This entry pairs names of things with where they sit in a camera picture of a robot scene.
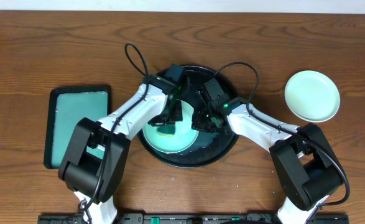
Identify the green yellow sponge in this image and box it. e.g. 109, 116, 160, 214
156, 124, 176, 138

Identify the mint green plate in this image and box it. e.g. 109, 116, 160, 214
142, 101, 199, 154
284, 70, 341, 123

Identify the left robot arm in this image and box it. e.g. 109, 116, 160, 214
58, 75, 183, 223

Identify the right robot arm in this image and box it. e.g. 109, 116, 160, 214
192, 98, 348, 223

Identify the black rectangular water tray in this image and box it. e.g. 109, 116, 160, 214
44, 85, 111, 169

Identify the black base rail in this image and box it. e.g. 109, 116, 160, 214
37, 212, 350, 224

